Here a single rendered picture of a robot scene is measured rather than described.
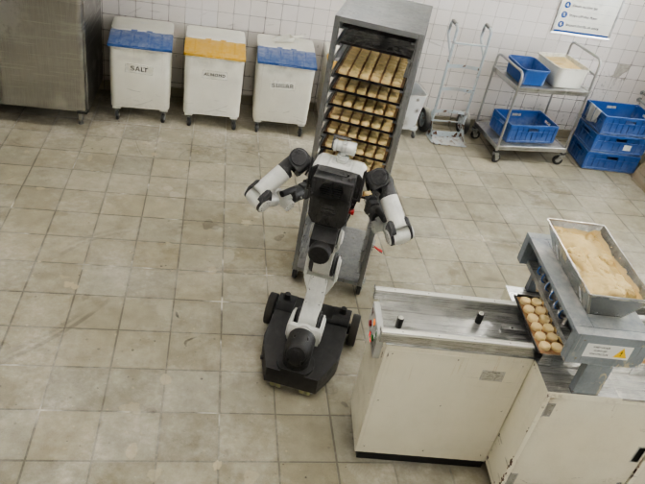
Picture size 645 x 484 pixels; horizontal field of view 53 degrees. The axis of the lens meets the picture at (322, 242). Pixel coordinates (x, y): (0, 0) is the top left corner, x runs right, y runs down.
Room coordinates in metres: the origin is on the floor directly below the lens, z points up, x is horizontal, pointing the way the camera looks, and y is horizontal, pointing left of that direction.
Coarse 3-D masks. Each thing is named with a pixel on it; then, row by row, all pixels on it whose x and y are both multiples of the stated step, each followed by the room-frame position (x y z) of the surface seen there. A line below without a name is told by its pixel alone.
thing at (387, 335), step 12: (384, 336) 2.15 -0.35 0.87; (396, 336) 2.16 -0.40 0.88; (408, 336) 2.16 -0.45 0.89; (420, 336) 2.17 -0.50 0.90; (432, 336) 2.18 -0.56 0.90; (444, 336) 2.20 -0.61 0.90; (456, 336) 2.21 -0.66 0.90; (444, 348) 2.19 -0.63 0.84; (456, 348) 2.19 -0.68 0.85; (468, 348) 2.20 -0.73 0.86; (480, 348) 2.21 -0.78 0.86; (492, 348) 2.22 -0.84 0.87; (504, 348) 2.22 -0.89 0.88; (516, 348) 2.23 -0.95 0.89; (528, 348) 2.24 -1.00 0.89
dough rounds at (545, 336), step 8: (520, 304) 2.53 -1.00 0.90; (528, 304) 2.52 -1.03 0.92; (536, 304) 2.54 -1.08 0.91; (528, 312) 2.47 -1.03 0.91; (536, 312) 2.49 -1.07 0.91; (544, 312) 2.49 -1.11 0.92; (528, 320) 2.42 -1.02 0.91; (536, 320) 2.42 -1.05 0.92; (544, 320) 2.43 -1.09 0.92; (536, 328) 2.35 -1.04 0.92; (544, 328) 2.37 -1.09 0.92; (552, 328) 2.37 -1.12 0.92; (536, 336) 2.30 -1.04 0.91; (544, 336) 2.31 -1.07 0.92; (552, 336) 2.32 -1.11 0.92; (544, 344) 2.25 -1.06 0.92; (552, 344) 2.26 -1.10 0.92; (560, 344) 2.27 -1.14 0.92; (544, 352) 2.22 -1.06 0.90; (552, 352) 2.23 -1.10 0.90; (560, 352) 2.24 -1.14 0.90
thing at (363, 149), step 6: (330, 138) 3.60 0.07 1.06; (324, 144) 3.55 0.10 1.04; (330, 144) 3.52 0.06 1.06; (360, 144) 3.61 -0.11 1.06; (366, 144) 3.63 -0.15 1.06; (360, 150) 3.52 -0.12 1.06; (366, 150) 3.58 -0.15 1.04; (372, 150) 3.56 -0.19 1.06; (378, 150) 3.57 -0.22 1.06; (384, 150) 3.60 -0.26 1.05; (366, 156) 3.49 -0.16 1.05; (372, 156) 3.51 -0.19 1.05; (378, 156) 3.49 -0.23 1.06; (384, 156) 3.55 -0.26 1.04
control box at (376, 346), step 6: (372, 306) 2.40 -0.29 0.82; (378, 306) 2.39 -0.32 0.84; (378, 312) 2.34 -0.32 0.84; (372, 318) 2.35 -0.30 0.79; (378, 318) 2.30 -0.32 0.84; (372, 324) 2.32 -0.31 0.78; (378, 324) 2.26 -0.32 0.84; (372, 330) 2.29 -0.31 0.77; (378, 330) 2.22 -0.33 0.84; (378, 336) 2.19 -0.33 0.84; (372, 342) 2.24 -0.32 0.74; (378, 342) 2.19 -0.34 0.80; (372, 348) 2.22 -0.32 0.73; (378, 348) 2.19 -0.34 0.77; (372, 354) 2.19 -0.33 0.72; (378, 354) 2.19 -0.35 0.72
